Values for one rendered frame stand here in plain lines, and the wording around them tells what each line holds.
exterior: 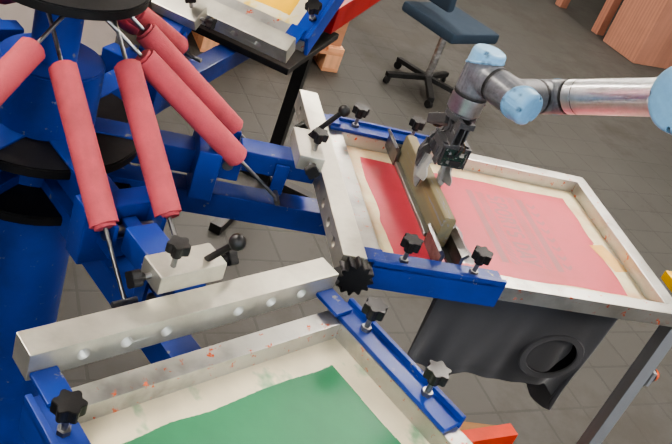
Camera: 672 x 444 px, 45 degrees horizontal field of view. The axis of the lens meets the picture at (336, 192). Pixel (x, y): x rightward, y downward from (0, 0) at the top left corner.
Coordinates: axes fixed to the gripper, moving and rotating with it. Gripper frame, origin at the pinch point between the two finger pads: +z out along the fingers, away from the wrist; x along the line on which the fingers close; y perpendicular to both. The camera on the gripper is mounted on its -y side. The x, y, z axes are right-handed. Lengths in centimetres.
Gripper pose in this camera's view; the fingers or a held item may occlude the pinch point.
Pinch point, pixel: (426, 181)
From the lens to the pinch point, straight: 189.7
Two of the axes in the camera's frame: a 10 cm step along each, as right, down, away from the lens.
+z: -3.1, 8.1, 5.0
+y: 1.6, 5.6, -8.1
